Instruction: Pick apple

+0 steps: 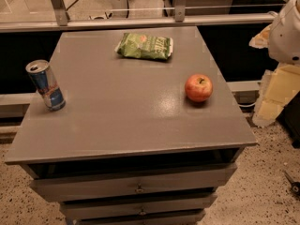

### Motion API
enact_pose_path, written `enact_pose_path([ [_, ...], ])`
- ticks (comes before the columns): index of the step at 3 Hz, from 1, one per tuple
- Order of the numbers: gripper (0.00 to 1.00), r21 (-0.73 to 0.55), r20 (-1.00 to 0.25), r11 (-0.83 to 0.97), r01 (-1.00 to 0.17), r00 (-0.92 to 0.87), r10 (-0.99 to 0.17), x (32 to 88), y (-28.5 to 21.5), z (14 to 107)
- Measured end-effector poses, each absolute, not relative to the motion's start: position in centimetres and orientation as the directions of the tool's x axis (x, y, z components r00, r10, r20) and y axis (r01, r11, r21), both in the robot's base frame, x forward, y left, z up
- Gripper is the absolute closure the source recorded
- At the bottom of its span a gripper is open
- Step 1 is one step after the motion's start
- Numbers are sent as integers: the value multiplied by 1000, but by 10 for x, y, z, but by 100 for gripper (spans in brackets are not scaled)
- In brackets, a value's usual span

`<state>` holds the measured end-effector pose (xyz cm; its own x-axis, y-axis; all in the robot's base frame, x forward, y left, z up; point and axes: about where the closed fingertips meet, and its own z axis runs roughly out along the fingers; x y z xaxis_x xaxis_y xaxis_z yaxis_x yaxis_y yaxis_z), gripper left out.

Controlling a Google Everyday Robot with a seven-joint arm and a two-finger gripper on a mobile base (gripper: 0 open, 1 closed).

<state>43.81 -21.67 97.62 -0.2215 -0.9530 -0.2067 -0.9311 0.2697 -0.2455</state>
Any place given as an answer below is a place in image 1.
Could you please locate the middle grey drawer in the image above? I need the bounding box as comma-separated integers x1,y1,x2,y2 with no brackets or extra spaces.
61,193,217,219

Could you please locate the black object on floor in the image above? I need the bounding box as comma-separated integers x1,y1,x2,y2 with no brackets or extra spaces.
284,172,300,196

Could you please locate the bottom grey drawer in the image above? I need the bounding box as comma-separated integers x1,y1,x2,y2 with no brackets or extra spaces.
76,209,205,225

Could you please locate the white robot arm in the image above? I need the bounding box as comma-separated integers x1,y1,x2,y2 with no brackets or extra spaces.
268,0,300,65

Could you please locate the top grey drawer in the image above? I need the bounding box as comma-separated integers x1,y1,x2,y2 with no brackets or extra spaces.
30,163,237,202

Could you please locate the red apple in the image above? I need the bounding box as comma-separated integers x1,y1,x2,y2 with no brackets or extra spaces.
185,74,213,102

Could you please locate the blue silver energy drink can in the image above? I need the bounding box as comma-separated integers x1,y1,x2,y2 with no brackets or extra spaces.
25,60,66,111

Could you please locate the grey drawer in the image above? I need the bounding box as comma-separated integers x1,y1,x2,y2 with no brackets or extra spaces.
76,209,205,225
61,193,217,219
30,163,237,202

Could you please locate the grey drawer cabinet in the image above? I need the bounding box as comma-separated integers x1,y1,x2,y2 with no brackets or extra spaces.
4,25,259,225

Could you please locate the green chip bag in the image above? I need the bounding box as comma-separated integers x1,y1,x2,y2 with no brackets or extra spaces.
115,33,173,60

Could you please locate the grey metal railing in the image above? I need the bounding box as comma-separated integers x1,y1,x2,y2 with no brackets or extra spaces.
0,0,276,33

